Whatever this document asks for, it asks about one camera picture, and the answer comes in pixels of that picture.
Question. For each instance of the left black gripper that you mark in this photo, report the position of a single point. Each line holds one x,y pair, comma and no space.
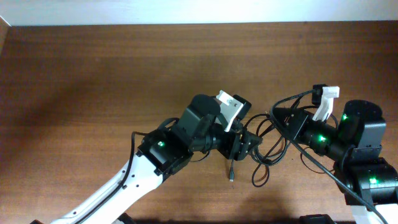
239,150

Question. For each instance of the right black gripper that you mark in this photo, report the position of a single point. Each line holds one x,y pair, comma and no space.
298,123

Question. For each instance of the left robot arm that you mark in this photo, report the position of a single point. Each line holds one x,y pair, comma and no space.
207,123

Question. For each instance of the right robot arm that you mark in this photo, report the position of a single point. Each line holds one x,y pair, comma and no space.
367,181

